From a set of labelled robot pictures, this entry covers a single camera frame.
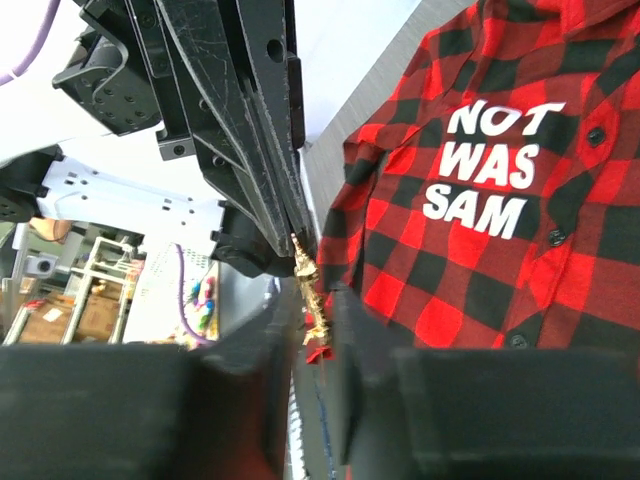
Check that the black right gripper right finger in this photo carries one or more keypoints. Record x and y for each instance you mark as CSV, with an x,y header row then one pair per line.
x,y
408,413

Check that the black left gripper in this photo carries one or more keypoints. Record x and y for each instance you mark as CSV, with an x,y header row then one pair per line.
x,y
121,75

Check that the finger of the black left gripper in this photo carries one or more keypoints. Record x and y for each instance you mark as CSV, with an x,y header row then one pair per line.
x,y
276,103

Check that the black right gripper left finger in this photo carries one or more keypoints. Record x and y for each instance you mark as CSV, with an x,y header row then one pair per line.
x,y
140,411

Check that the gold maple leaf brooch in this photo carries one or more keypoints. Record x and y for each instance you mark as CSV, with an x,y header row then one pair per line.
x,y
307,274

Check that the red black plaid shirt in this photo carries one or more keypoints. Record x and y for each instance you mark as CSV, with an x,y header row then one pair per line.
x,y
493,199

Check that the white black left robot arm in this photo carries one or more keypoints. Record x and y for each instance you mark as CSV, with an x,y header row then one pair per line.
x,y
57,162

